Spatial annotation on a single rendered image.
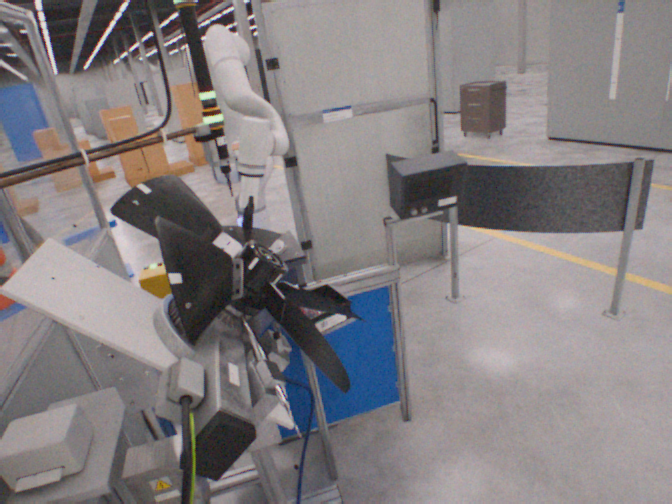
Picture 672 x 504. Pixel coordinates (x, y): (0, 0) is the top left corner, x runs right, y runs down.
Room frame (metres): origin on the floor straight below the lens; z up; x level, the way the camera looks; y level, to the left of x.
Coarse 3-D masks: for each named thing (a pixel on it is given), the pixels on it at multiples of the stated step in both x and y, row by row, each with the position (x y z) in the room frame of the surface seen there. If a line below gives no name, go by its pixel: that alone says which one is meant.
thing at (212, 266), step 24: (168, 240) 0.67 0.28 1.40; (192, 240) 0.73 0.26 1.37; (168, 264) 0.63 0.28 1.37; (192, 264) 0.68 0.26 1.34; (216, 264) 0.75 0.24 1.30; (192, 288) 0.65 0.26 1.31; (216, 288) 0.73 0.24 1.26; (192, 312) 0.62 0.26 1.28; (216, 312) 0.70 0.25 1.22; (192, 336) 0.59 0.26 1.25
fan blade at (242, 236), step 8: (224, 232) 1.19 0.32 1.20; (232, 232) 1.19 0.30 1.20; (240, 232) 1.19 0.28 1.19; (248, 232) 1.19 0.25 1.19; (256, 232) 1.20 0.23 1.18; (264, 232) 1.21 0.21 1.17; (272, 232) 1.24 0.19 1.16; (240, 240) 1.13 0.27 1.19; (248, 240) 1.12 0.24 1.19; (256, 240) 1.12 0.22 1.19; (264, 240) 1.13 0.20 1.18; (272, 240) 1.14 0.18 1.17
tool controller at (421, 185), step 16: (416, 160) 1.50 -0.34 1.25; (432, 160) 1.49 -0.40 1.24; (448, 160) 1.48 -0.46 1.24; (464, 160) 1.47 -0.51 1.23; (400, 176) 1.42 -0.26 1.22; (416, 176) 1.42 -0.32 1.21; (432, 176) 1.43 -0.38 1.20; (448, 176) 1.45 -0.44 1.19; (464, 176) 1.47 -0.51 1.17; (400, 192) 1.43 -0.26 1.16; (416, 192) 1.43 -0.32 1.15; (432, 192) 1.45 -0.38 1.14; (448, 192) 1.47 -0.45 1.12; (400, 208) 1.44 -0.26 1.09; (416, 208) 1.45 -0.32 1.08; (432, 208) 1.47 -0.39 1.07
